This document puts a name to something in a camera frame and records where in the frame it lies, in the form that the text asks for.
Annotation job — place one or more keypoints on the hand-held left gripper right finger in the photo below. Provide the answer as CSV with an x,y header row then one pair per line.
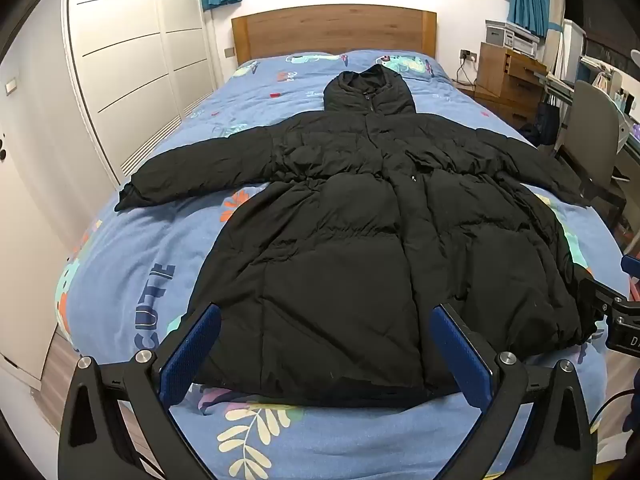
x,y
462,355

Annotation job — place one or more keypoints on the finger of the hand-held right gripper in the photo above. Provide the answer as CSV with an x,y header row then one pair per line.
x,y
597,295

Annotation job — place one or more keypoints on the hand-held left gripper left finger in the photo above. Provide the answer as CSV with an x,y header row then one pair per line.
x,y
192,355

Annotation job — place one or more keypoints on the black hooded puffer coat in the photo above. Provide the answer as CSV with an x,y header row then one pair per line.
x,y
350,240

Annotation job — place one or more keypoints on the blue printed quilt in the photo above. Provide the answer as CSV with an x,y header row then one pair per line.
x,y
150,240

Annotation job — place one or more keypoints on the grey chair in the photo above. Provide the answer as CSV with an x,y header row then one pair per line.
x,y
590,120

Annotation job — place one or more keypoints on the dark blue bag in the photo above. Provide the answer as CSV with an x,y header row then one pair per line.
x,y
547,122

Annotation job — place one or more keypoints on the white door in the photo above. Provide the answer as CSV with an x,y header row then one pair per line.
x,y
35,210

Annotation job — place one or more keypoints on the wooden drawer cabinet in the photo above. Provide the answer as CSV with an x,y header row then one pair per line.
x,y
505,80

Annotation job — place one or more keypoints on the grey printer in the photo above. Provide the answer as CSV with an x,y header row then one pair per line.
x,y
510,35

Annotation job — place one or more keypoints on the white wardrobe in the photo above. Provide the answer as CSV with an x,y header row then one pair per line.
x,y
125,60

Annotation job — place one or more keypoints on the wooden headboard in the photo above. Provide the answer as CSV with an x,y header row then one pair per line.
x,y
330,30

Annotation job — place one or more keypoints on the wall socket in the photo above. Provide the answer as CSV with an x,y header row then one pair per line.
x,y
468,54

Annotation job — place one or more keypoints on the white light switch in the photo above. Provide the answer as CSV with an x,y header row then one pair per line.
x,y
11,86

